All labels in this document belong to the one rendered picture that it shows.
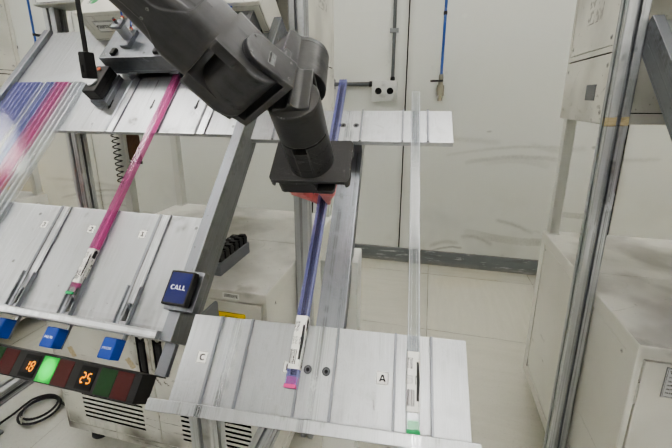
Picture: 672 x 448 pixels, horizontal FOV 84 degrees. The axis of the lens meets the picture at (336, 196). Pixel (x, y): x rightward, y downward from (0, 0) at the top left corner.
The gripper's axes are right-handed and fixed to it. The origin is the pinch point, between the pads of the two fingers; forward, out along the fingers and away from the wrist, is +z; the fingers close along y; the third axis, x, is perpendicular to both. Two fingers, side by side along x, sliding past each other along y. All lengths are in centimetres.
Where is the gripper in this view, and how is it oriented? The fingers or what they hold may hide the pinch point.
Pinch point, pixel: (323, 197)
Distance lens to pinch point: 54.9
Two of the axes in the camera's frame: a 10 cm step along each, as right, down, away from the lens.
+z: 1.3, 5.3, 8.4
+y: -9.8, -0.3, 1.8
